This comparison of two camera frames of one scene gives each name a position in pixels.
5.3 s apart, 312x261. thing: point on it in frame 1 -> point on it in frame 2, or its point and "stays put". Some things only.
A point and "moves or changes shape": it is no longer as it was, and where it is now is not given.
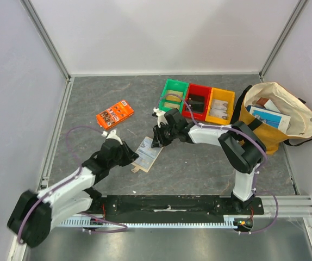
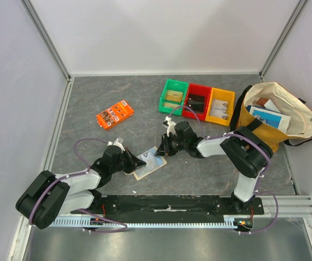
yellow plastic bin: [219, 94] stays put
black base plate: [174, 205] stays put
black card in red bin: [197, 97] stays put
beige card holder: [147, 155] moves or changes shape
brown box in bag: [262, 101] stays put
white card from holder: [147, 154] -> [152, 161]
